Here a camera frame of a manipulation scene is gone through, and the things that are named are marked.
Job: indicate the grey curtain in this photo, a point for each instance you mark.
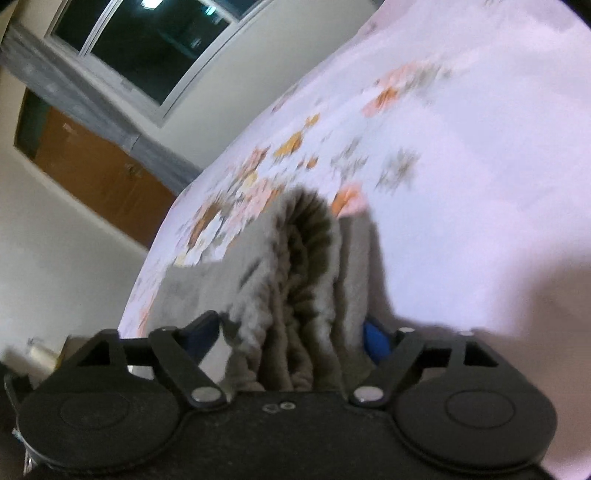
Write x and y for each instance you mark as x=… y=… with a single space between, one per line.
x=92 y=110

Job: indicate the grey knitted sweater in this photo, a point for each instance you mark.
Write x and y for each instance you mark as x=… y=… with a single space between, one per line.
x=300 y=300

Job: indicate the small white object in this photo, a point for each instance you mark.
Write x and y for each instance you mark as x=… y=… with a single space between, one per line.
x=41 y=352

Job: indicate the pink floral bed sheet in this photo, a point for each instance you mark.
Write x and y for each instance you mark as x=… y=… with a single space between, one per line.
x=438 y=184

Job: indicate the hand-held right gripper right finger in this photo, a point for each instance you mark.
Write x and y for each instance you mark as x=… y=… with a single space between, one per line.
x=376 y=344

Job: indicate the brown wooden door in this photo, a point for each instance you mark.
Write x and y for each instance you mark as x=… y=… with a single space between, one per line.
x=97 y=170

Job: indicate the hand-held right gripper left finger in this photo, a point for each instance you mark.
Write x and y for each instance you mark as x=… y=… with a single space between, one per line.
x=203 y=333

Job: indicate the window with white frame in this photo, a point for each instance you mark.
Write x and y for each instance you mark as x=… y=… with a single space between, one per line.
x=152 y=46

